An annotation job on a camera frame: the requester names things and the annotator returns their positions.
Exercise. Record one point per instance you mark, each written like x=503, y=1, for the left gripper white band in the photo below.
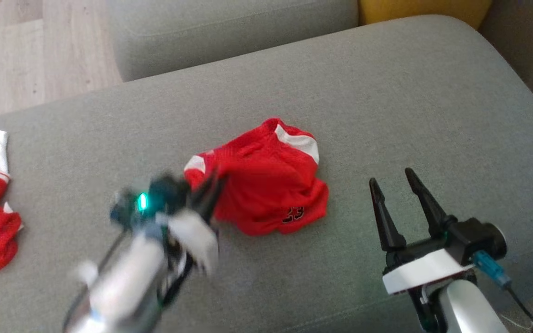
x=195, y=238

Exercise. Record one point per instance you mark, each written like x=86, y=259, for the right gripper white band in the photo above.
x=426, y=270

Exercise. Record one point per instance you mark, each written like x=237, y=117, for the red basketball shorts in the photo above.
x=266, y=185

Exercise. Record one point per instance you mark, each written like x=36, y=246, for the grey sofa seat cushion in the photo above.
x=387, y=115

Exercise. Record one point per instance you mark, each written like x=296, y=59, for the grey sofa chaise cushion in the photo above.
x=225, y=37

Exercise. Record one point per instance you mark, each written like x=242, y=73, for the yellow cushion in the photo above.
x=424, y=9

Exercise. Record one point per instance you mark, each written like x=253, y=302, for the grey sofa backrest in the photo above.
x=530, y=46

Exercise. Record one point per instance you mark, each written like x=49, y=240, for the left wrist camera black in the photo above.
x=155, y=199

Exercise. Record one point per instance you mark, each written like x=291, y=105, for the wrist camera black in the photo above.
x=477, y=238
x=155, y=199

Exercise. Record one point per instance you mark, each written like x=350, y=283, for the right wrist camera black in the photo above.
x=477, y=238

